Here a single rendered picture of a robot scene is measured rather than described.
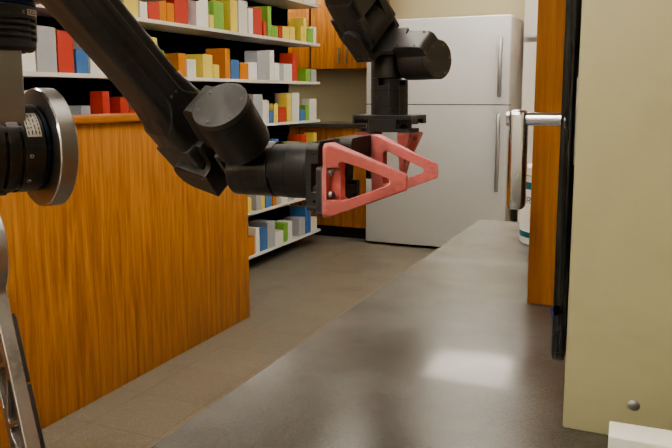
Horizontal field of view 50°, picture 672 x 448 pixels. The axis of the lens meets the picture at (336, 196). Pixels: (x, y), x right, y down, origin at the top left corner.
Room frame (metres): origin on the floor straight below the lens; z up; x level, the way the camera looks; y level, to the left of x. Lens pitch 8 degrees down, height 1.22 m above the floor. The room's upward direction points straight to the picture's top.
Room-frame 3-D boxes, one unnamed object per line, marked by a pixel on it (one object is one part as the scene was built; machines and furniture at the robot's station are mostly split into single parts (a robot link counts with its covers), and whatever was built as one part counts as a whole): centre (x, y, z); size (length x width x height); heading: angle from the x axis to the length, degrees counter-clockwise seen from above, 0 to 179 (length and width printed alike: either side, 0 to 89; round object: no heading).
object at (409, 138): (1.13, -0.09, 1.14); 0.07 x 0.07 x 0.09; 66
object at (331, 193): (0.67, -0.03, 1.14); 0.09 x 0.07 x 0.07; 66
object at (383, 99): (1.14, -0.08, 1.21); 0.10 x 0.07 x 0.07; 66
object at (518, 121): (0.65, -0.18, 1.17); 0.05 x 0.03 x 0.10; 66
